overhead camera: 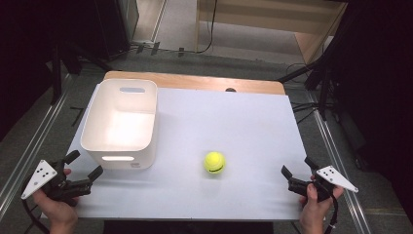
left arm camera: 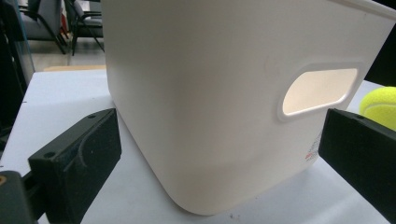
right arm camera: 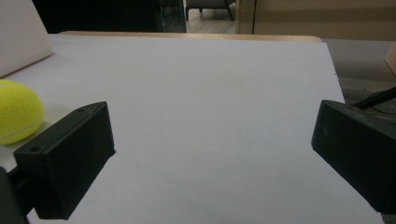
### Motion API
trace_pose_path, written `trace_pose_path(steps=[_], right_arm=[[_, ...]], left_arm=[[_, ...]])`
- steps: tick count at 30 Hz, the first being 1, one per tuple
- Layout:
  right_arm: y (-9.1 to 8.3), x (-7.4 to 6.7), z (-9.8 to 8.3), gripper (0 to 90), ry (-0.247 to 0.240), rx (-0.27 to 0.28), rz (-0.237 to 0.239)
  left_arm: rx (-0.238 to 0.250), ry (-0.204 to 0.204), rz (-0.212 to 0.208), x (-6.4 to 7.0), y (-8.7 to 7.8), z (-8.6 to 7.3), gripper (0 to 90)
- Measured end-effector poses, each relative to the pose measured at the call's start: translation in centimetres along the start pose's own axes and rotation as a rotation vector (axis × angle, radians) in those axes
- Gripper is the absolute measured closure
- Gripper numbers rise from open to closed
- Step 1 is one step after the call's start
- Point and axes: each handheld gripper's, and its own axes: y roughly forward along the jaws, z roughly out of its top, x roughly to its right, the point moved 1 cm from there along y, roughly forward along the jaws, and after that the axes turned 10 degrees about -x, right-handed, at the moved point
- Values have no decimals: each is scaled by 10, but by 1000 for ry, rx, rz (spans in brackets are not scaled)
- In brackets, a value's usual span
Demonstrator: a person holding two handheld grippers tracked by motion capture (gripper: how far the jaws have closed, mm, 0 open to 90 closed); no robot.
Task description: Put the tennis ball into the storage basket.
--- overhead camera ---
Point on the wooden furniture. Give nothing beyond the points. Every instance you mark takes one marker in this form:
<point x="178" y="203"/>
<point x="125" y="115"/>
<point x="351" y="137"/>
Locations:
<point x="269" y="19"/>

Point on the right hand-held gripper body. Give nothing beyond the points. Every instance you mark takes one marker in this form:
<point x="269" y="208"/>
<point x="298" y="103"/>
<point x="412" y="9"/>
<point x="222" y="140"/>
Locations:
<point x="321" y="183"/>

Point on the white board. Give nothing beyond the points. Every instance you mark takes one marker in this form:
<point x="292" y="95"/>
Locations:
<point x="201" y="152"/>

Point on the person's right hand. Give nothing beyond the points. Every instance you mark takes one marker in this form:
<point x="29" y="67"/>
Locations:
<point x="316" y="208"/>

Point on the person's left hand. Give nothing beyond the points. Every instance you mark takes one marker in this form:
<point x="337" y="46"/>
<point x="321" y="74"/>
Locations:
<point x="59" y="212"/>

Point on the wooden table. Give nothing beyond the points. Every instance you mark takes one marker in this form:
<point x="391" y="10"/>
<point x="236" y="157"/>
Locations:
<point x="195" y="82"/>

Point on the white plastic storage bin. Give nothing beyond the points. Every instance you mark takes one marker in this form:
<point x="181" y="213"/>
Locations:
<point x="121" y="126"/>

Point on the dark cabinet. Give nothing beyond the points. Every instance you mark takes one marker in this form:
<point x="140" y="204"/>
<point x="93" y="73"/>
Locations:
<point x="113" y="26"/>

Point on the yellow tennis ball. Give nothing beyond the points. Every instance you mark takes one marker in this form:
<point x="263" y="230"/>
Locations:
<point x="214" y="162"/>

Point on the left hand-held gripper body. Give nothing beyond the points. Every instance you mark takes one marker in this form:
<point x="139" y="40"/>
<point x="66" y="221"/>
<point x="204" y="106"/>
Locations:
<point x="48" y="182"/>

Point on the black tripod stand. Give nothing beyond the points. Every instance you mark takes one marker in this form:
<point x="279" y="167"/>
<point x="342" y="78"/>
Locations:
<point x="319" y="84"/>

